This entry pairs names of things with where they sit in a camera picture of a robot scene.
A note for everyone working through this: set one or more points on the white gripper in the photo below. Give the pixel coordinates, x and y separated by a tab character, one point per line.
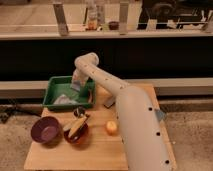
79	80

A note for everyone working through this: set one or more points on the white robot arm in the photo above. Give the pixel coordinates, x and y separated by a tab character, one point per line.
138	124

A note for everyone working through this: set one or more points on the green plastic tray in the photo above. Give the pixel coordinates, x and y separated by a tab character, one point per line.
62	85

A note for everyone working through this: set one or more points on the white cloth in tray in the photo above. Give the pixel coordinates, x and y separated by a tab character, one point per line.
63	99

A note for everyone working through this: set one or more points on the small dark round object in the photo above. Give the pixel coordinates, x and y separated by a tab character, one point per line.
79	112

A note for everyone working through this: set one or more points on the orange fruit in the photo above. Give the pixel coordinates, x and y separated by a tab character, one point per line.
111	127

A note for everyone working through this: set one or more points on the red-brown bowl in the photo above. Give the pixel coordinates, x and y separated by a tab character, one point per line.
80	137

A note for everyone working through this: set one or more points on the purple bowl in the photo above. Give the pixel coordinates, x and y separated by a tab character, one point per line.
45	130

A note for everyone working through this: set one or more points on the background dark bowl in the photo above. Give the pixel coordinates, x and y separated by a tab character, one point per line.
113	25

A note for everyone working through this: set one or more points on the background orange bottle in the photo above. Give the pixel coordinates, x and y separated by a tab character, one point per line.
92	17

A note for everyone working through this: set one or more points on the light blue cup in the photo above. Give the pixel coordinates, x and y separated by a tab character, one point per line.
160	114

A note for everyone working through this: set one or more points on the left metal post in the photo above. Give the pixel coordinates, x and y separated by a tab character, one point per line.
60	18

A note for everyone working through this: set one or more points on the metal post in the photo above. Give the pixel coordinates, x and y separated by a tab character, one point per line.
123	16
60	18

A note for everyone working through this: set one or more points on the right metal post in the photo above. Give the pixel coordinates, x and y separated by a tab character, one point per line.
123	16

